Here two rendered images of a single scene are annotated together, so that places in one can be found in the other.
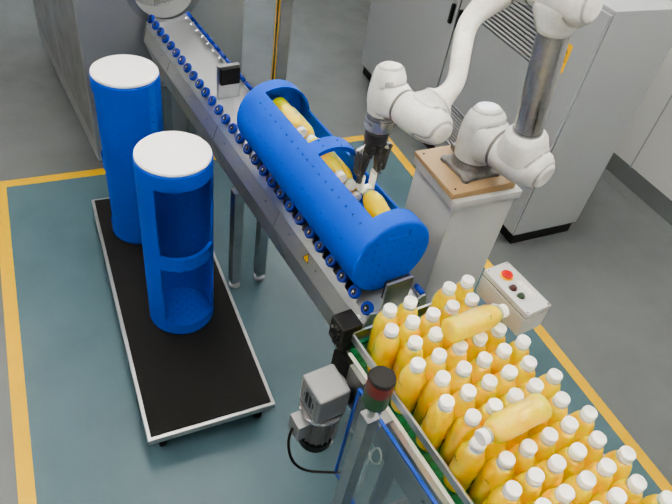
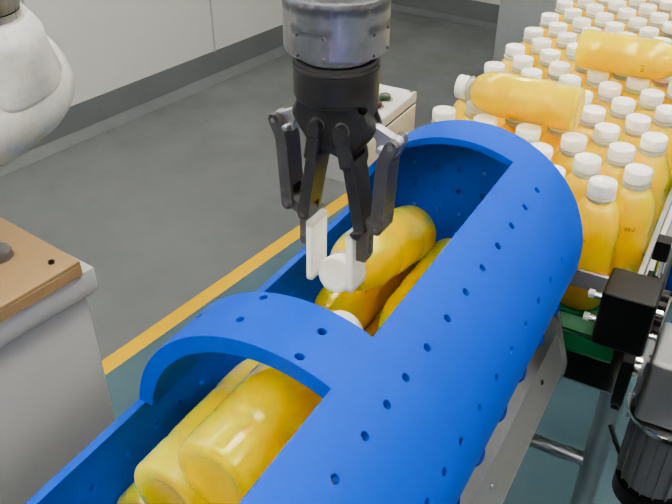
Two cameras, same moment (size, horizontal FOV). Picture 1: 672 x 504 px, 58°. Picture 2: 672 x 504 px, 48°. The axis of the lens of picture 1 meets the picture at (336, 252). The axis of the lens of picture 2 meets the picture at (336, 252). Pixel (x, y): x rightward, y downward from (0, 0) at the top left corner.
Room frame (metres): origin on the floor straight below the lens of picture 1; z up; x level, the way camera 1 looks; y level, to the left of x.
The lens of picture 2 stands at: (1.86, 0.52, 1.60)
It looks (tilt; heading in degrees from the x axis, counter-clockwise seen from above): 34 degrees down; 247
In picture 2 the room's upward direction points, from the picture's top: straight up
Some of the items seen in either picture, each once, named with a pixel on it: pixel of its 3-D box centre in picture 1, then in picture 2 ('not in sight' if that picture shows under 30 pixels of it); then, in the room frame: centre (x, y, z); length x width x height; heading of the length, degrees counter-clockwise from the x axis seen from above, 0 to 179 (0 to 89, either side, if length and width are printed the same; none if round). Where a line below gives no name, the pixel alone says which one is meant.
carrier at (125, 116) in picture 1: (134, 157); not in sight; (2.27, 1.02, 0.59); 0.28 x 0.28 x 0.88
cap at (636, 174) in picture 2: (391, 330); (638, 174); (1.09, -0.19, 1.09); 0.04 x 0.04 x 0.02
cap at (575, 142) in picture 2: (436, 334); (573, 142); (1.11, -0.31, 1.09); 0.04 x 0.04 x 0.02
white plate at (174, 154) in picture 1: (173, 153); not in sight; (1.77, 0.65, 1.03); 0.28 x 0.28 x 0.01
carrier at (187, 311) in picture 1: (178, 241); not in sight; (1.77, 0.65, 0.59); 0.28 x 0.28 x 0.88
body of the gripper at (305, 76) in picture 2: (375, 141); (336, 104); (1.62, -0.05, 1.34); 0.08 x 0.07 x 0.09; 127
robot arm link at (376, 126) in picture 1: (379, 120); (336, 20); (1.62, -0.05, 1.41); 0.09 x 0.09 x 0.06
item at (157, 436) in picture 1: (172, 298); not in sight; (1.89, 0.74, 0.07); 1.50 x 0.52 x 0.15; 31
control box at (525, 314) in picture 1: (511, 297); (365, 131); (1.35, -0.56, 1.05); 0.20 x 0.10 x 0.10; 38
